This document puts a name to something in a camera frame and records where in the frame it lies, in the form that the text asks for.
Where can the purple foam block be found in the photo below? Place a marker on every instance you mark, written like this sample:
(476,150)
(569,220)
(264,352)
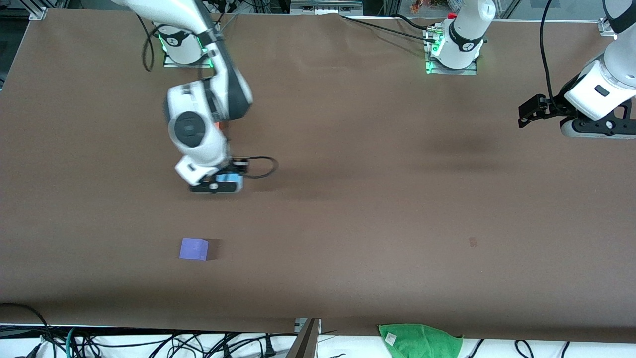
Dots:
(194,248)

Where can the green cloth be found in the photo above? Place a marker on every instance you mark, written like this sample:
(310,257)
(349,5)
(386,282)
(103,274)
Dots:
(422,343)

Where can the brown table cover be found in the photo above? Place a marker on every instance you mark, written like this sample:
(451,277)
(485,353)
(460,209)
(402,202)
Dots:
(323,223)

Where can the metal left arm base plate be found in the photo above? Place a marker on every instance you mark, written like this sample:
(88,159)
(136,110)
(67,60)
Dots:
(452,72)

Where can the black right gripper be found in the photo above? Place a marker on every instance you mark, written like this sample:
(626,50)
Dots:
(237,165)

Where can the orange toy figure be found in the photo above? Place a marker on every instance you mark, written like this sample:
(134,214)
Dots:
(422,6)

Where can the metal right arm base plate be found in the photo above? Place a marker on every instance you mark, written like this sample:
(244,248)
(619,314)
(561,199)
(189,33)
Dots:
(174,64)

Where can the aluminium frame post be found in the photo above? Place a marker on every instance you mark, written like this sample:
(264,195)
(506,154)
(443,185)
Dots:
(391,7)

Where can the white cloth label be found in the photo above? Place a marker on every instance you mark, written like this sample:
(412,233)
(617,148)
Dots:
(390,338)

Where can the blue foam block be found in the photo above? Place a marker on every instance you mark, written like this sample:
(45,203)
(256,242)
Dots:
(229,177)

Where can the grey metal profile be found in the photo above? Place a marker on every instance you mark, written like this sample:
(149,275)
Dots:
(305,343)

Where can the metal table corner bracket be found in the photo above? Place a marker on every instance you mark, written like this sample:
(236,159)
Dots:
(38,13)
(606,27)

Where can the white plug block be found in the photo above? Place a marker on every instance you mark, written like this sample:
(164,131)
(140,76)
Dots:
(298,324)

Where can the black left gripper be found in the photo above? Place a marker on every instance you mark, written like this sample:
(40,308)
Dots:
(554,106)

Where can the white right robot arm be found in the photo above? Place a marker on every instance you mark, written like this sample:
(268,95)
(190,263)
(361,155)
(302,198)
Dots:
(191,129)

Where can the silver power strip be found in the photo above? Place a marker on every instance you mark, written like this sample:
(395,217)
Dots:
(325,6)

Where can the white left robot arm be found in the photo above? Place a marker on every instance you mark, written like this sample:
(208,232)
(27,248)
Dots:
(467,30)

